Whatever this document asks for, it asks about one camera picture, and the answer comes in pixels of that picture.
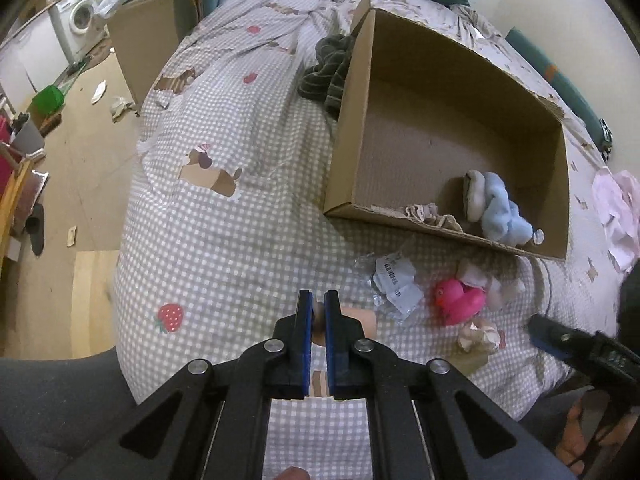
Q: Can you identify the light blue plush cloth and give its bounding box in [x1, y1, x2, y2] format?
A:
[480, 172, 535, 247]

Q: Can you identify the teal cushion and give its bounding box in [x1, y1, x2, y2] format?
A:
[504, 27, 601, 134]

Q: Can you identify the pink rubber duck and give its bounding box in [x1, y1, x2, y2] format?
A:
[432, 278, 487, 327]

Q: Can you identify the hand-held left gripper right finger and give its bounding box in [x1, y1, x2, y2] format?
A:
[323, 289, 576, 480]

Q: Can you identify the tall cardboard box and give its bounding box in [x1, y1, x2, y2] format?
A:
[107, 0, 181, 106]

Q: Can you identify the beige frilly cloth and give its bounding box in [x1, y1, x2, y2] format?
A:
[404, 202, 464, 234]

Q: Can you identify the white washing machine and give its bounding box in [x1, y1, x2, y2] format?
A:
[47, 0, 104, 61]

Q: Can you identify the grey bin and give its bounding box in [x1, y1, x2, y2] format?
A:
[9, 114, 46, 156]

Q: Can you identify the pink cloth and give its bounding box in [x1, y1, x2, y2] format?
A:
[592, 167, 640, 274]

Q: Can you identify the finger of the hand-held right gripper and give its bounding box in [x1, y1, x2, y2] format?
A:
[528, 313, 597, 377]

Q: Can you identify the crumpled white tissue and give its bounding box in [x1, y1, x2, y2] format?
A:
[109, 95, 137, 122]

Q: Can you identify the green plastic container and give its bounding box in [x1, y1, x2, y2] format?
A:
[32, 84, 67, 116]

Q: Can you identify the white cabinet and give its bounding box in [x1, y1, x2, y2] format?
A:
[0, 9, 69, 97]

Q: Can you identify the person's leg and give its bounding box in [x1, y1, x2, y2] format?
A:
[0, 349, 147, 480]
[519, 387, 601, 455]

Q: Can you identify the rolled beige sock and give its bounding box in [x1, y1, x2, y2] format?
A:
[462, 170, 489, 222]

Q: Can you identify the dark slipper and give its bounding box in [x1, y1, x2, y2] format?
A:
[24, 203, 46, 256]

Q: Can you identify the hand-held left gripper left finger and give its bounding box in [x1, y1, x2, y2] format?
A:
[55, 289, 314, 480]

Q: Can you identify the checked printed blanket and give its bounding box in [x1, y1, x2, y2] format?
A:
[112, 0, 640, 480]

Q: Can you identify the person's right leg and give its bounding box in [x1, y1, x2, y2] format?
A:
[519, 387, 601, 455]

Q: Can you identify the pale pink soft toy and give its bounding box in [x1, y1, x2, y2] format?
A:
[456, 258, 526, 311]

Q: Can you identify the wooden rack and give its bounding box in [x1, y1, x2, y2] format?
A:
[0, 139, 40, 262]

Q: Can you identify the dark striped cloth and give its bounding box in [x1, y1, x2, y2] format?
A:
[298, 34, 357, 121]

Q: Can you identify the person's left leg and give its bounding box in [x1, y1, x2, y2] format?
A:
[0, 349, 147, 480]

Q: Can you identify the clear plastic bag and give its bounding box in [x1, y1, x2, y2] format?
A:
[353, 252, 426, 326]

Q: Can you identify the beige crumpled soft toy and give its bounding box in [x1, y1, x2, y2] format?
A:
[457, 317, 506, 357]

